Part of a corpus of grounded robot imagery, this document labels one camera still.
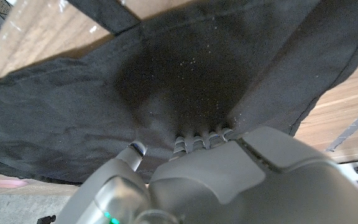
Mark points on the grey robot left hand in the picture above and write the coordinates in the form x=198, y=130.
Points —
x=228, y=186

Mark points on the black cloth apron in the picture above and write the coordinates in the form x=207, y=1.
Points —
x=104, y=109

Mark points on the grey tape outline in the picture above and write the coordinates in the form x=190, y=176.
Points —
x=353, y=126

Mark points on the pink round sticker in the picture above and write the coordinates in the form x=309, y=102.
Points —
x=5, y=183

